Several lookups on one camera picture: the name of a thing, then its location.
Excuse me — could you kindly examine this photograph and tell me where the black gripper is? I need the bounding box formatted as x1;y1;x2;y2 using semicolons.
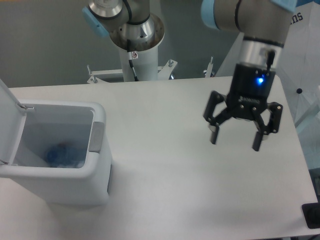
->
203;64;283;152

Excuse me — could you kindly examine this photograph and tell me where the clear plastic water bottle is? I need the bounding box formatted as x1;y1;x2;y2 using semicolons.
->
44;143;87;169

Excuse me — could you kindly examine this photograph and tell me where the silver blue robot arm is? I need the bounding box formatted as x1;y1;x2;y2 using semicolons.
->
82;0;297;151

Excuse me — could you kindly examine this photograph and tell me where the white trash can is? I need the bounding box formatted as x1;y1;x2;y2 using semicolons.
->
0;99;112;206

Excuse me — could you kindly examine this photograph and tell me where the white trash can lid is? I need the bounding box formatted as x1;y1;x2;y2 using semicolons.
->
0;81;35;165

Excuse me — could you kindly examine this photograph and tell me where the black device at table edge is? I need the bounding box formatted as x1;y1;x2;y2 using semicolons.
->
301;202;320;229

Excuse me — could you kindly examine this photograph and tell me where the white metal base frame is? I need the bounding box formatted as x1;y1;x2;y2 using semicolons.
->
86;56;216;85

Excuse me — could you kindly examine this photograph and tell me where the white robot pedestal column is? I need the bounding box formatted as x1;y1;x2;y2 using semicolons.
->
109;13;166;82

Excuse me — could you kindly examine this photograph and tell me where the black cable on pedestal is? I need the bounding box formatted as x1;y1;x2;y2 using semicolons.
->
126;39;140;82

